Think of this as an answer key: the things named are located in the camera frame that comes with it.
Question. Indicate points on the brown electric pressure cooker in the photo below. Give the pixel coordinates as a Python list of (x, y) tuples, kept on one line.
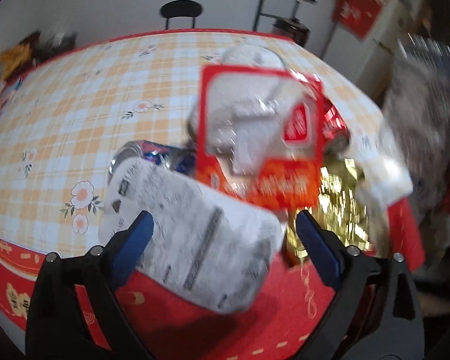
[(291, 28)]

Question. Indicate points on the red clear-window snack bag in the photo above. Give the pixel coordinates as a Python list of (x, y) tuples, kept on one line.
[(259, 135)]

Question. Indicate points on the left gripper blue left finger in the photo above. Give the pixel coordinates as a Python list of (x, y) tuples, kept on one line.
[(56, 327)]

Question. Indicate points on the white refrigerator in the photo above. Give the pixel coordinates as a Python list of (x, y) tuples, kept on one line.
[(367, 62)]

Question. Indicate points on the snack pile at table end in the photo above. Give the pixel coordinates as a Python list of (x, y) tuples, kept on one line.
[(32, 50)]

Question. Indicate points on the black metal rack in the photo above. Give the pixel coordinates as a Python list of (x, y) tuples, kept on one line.
[(269, 11)]

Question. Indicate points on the crushed blue drink can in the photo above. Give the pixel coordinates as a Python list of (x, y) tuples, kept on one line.
[(181, 160)]

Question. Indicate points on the white printed paper packet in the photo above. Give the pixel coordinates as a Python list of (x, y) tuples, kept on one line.
[(210, 249)]

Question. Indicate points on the white crumpled tissue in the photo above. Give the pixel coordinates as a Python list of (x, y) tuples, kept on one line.
[(386, 176)]

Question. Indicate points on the gold foil wrapper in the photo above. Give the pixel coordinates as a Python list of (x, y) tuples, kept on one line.
[(337, 209)]

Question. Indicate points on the red hanging calendar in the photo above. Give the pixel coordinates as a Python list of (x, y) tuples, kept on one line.
[(357, 16)]

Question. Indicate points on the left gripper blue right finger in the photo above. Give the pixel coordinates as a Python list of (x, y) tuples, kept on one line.
[(375, 311)]

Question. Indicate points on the crushed red drink can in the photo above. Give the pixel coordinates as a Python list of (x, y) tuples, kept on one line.
[(336, 135)]

